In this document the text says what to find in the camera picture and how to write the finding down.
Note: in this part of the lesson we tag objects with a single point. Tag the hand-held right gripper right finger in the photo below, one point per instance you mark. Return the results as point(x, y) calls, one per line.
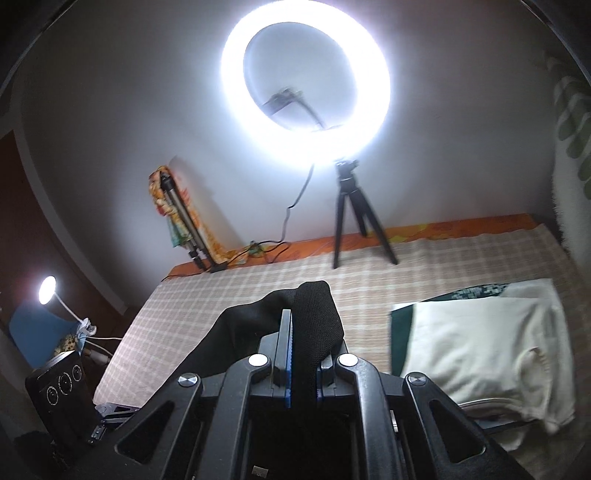
point(330, 369)

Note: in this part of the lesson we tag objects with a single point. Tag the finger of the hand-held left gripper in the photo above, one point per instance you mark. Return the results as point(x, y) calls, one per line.
point(113, 415)

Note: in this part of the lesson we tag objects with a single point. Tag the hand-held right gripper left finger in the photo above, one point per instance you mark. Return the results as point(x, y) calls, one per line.
point(287, 360)

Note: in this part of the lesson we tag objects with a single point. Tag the black garment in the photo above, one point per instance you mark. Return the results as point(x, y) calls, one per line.
point(318, 323)

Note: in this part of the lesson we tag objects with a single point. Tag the blue chair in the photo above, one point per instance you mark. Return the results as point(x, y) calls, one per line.
point(37, 332)

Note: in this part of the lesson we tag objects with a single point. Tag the checked beige blanket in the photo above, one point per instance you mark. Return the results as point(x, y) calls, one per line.
point(231, 286)

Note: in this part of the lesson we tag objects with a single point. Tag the white desk lamp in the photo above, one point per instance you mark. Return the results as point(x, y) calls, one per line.
point(48, 284)

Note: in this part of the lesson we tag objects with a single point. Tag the colourful printed cloth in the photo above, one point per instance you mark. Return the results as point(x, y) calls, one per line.
point(203, 235)

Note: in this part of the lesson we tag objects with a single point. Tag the cream and green folded garment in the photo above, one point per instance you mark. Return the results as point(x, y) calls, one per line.
point(485, 341)

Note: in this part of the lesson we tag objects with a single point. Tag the folded metal tripod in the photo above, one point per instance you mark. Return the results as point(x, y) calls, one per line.
point(184, 221)

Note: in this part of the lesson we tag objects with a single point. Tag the black tripod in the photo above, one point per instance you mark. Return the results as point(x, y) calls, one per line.
point(348, 194)

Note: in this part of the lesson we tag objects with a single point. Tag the white leaf-patterned blanket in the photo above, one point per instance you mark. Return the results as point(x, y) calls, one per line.
point(572, 138)

